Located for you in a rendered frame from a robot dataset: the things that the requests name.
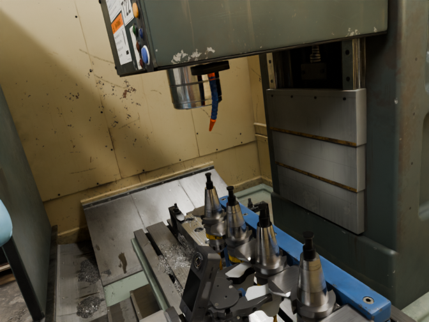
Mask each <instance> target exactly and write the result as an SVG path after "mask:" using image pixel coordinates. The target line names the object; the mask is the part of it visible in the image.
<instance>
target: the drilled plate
mask: <svg viewBox="0 0 429 322"><path fill-rule="evenodd" d="M191 216H192V217H191ZM188 217H189V218H188ZM190 217H191V218H190ZM196 220H197V221H196ZM185 221H187V222H185ZM185 221H184V222H178V221H176V223H177V228H178V230H179V231H180V233H181V234H182V235H183V236H184V237H185V238H186V240H187V241H188V242H189V244H190V245H191V246H192V247H193V248H194V250H195V248H196V246H198V245H204V246H209V239H206V238H207V237H206V230H205V228H203V227H204V224H203V225H202V220H201V218H199V217H195V218H194V216H193V215H192V213H191V214H188V215H185ZM189 221H191V222H189ZM195 223H196V224H197V225H196V224H195ZM190 224H191V225H190ZM190 226H191V227H190ZM197 226H198V227H197ZM197 232H198V233H197ZM205 239H206V240H205ZM224 257H225V255H224V251H222V252H221V258H224Z"/></svg>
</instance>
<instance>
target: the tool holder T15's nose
mask: <svg viewBox="0 0 429 322"><path fill-rule="evenodd" d="M209 246H210V247H211V248H212V249H213V250H214V251H215V252H217V253H219V252H222V251H223V249H224V248H225V247H226V245H225V246H224V245H223V239H221V240H209Z"/></svg>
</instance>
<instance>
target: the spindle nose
mask: <svg viewBox="0 0 429 322"><path fill-rule="evenodd" d="M205 64H207V63H205ZM200 65H204V64H200ZM193 66H199V65H193ZM193 66H185V67H181V68H173V69H169V70H166V74H167V80H168V84H169V90H170V96H171V100H172V103H173V106H174V108H175V109H177V110H184V109H195V108H199V107H206V106H209V105H212V99H211V97H212V96H211V90H210V85H209V81H208V80H209V79H208V77H207V75H192V73H191V69H190V68H191V67H193ZM214 74H215V78H216V79H215V80H216V88H217V93H218V103H220V102H221V101H222V89H221V84H220V79H219V77H220V75H219V72H215V73H214Z"/></svg>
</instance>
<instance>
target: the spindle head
mask: <svg viewBox="0 0 429 322"><path fill-rule="evenodd" d="M139 1H140V7H141V10H142V16H143V19H144V25H145V29H146V34H147V40H148V44H149V50H150V53H151V59H152V62H153V68H154V72H157V71H162V70H169V69H173V68H181V67H185V66H193V65H200V64H204V63H212V62H216V61H224V60H228V59H236V58H243V57H247V56H254V55H259V54H267V53H271V52H278V51H283V50H290V49H297V48H301V47H309V46H314V45H321V44H325V43H333V42H340V41H344V40H351V39H356V38H363V37H368V36H375V35H383V34H386V33H387V31H386V30H387V28H388V0H139ZM98 2H99V4H100V6H101V9H102V13H103V18H104V21H105V26H106V30H107V34H108V38H109V42H110V47H111V50H112V55H113V58H114V63H115V69H116V71H117V75H119V76H120V77H126V76H131V75H138V74H143V73H147V68H146V67H145V69H144V70H143V69H140V70H139V68H138V64H137V59H136V56H135V51H134V47H133V42H132V36H131V33H130V28H131V27H132V25H133V23H136V25H137V20H136V18H134V19H133V20H131V21H130V22H129V23H128V24H127V25H126V26H125V24H124V28H125V31H126V37H127V40H128V46H129V49H130V54H131V57H132V61H130V62H128V63H125V64H123V65H121V64H120V60H119V55H118V52H117V47H116V42H115V39H114V34H113V30H112V26H111V25H112V23H113V22H114V21H115V20H116V19H117V17H118V16H119V14H120V13H121V15H122V18H123V14H122V11H120V12H119V13H118V15H117V16H116V18H115V19H114V20H113V21H112V22H111V20H110V15H109V11H108V7H107V2H106V0H98ZM123 23H124V19H123ZM137 29H138V25H137ZM135 38H136V41H137V40H139V41H140V44H141V40H140V36H139V29H138V37H135ZM141 47H142V44H141ZM145 66H146V64H145Z"/></svg>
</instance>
